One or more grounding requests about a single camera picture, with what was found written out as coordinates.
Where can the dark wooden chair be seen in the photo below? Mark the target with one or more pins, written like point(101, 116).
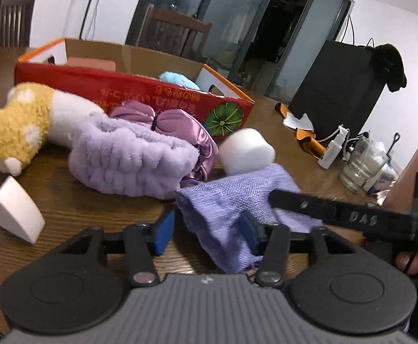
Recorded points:
point(173, 32)
point(12, 18)

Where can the black shopping bag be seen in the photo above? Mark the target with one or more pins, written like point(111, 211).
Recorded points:
point(337, 89)

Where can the black cloth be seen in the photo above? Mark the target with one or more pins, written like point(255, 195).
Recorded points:
point(391, 64)

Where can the person's right forearm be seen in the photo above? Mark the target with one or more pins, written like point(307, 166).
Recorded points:
point(409, 172)

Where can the yellow and white plush toy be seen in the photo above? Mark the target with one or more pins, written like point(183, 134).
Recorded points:
point(15, 125)

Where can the person's right hand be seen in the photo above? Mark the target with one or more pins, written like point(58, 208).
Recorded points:
point(405, 262)

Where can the purple fluffy headband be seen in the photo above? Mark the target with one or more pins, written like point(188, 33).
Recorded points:
point(130, 157)

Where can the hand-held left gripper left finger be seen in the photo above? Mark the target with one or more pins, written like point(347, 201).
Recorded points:
point(164, 233)

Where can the pink satin hair bonnet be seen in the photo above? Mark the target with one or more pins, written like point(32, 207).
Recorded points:
point(180, 122)

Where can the purple knitted towel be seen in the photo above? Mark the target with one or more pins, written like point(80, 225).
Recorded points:
point(223, 204)

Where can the white cylinder sponge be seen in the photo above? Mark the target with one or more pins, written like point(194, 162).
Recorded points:
point(246, 150)

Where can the red cardboard box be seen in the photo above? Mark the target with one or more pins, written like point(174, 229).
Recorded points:
point(123, 86)

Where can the orange leather piece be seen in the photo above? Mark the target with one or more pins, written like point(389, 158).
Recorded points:
point(309, 143)

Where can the white paper scrap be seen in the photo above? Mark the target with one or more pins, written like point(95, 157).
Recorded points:
point(298, 122)

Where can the glass sliding door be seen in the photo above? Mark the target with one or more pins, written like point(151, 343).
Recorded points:
point(230, 7)

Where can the light blue plush toy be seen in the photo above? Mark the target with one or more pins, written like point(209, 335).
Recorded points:
point(176, 79)

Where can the white wedge sponge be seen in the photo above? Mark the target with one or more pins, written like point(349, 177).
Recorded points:
point(15, 211)

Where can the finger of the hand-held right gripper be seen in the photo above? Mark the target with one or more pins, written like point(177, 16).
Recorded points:
point(337, 213)

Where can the white plastic packet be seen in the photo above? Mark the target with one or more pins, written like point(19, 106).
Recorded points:
point(382, 179)

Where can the white spray bottle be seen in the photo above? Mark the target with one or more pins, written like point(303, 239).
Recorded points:
point(332, 150)

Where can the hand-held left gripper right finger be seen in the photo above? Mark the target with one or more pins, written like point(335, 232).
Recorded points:
point(249, 233)

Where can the glass jar with cotton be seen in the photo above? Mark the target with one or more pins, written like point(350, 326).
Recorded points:
point(359, 168)

